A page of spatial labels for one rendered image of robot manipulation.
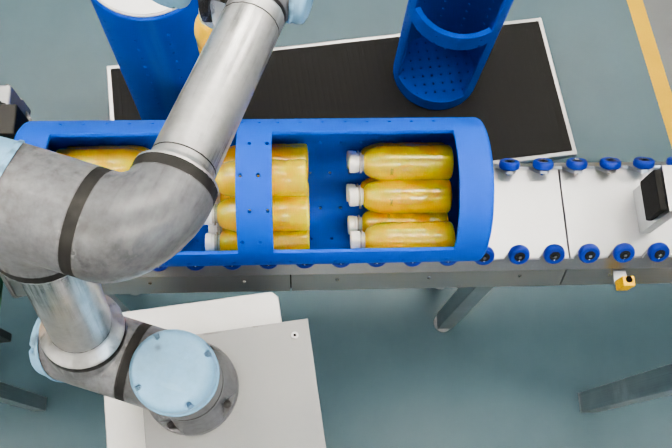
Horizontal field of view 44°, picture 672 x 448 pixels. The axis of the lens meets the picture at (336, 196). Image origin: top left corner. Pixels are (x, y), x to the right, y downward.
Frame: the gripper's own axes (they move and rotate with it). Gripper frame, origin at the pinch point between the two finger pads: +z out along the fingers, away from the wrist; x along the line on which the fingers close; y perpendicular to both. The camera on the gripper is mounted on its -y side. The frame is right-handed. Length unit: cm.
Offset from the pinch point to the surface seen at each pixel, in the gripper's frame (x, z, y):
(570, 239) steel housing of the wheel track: -24, 49, 74
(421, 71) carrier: 54, 128, 53
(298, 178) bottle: -21.2, 22.5, 15.3
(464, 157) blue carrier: -17, 18, 46
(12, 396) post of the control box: -57, 108, -61
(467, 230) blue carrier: -30, 23, 47
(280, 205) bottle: -25.4, 26.4, 12.1
